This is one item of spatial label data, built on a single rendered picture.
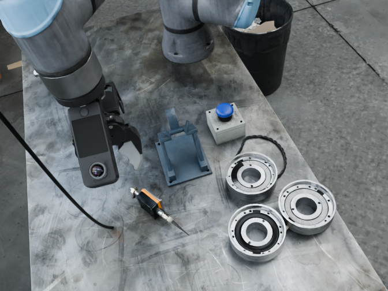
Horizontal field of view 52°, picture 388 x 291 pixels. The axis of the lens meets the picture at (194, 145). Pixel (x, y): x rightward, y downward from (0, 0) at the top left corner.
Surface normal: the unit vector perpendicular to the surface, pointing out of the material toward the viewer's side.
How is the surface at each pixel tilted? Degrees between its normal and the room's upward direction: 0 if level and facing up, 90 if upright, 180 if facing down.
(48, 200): 0
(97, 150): 33
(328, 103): 0
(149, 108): 0
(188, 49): 72
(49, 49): 93
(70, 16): 86
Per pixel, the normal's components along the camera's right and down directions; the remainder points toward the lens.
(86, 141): 0.01, -0.11
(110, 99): -0.16, -0.58
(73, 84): 0.41, 0.69
